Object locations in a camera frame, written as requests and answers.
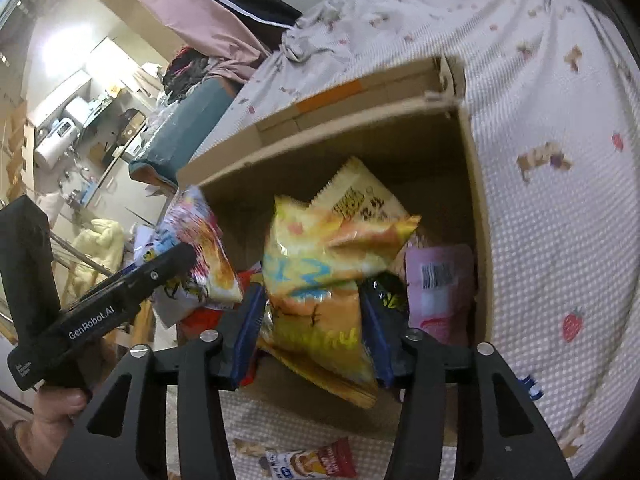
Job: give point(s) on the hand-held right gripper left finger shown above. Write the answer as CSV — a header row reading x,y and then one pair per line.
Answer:
x,y
250,330

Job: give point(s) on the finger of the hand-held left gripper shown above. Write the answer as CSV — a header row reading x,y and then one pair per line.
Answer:
x,y
165,272
100,286

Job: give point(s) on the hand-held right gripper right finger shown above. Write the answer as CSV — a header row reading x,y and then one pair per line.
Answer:
x,y
375,340

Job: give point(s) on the pink orange snack bag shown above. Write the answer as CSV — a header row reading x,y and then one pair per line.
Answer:
x,y
200,230

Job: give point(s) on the large yellow snack bag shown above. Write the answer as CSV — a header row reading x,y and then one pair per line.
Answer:
x,y
310,305

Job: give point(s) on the brown cardboard box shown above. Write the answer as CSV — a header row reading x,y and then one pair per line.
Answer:
x,y
400,150

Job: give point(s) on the person's left hand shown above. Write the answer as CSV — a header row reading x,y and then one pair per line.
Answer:
x,y
60,410

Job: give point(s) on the yellow cloth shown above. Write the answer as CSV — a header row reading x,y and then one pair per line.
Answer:
x,y
100,250

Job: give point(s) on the black snack packet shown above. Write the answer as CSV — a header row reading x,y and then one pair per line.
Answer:
x,y
390,292

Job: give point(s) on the pink snack packet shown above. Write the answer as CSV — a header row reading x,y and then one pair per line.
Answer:
x,y
440,310

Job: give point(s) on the white cabinet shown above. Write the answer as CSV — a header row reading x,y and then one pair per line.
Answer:
x,y
125,185

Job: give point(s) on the wooden shelf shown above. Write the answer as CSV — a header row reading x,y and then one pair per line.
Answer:
x,y
17,150

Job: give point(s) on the white water heater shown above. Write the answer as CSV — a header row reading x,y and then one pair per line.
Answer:
x,y
52,145

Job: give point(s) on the red white snack packet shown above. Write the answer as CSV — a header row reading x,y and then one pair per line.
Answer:
x,y
320,460

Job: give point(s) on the teal cushion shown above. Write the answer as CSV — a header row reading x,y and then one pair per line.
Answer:
x,y
185,130

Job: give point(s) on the beige yellow snack packet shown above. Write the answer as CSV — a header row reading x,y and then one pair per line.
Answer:
x,y
360,195

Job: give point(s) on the dark clothes pile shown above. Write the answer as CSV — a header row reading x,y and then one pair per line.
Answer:
x,y
187,72

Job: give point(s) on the printed white bedsheet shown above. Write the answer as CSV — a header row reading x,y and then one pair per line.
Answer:
x,y
550,235

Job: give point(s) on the pink blanket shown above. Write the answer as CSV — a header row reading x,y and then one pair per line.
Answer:
x,y
200,15

